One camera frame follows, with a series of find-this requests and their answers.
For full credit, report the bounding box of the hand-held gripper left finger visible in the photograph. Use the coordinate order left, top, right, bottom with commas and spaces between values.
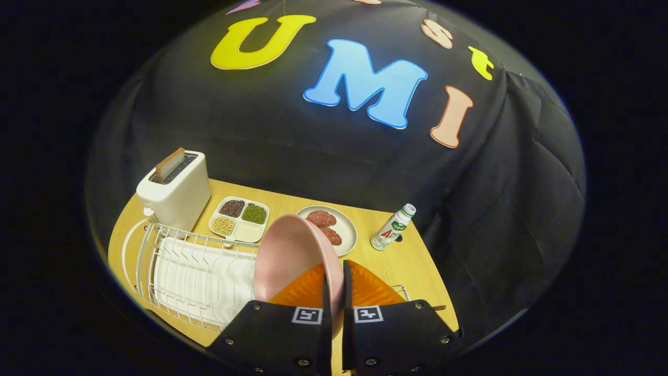
206, 263, 333, 376

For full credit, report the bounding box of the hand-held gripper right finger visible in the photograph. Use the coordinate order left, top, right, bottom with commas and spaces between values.
342, 260, 462, 376

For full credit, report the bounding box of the white toaster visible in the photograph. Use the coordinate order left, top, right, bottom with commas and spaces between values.
136, 150, 211, 240

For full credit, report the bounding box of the white wire dish rack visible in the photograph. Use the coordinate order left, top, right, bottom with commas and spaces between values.
121, 218, 261, 333

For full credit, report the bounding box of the pink plate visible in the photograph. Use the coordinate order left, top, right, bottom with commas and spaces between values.
254, 214, 345, 335

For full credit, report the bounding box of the beige plate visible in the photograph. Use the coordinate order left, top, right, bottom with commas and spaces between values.
295, 205, 358, 257

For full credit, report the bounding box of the white drink bottle green label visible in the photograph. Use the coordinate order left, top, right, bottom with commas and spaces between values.
371, 204, 416, 251

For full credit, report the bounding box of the black backdrop cloth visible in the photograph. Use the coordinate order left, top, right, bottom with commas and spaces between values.
86, 0, 586, 345

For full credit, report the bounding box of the brown bread slice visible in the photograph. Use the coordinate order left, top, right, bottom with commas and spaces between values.
155, 147, 186, 181

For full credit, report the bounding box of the white divided bean tray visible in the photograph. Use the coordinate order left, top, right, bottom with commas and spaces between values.
209, 196, 270, 244

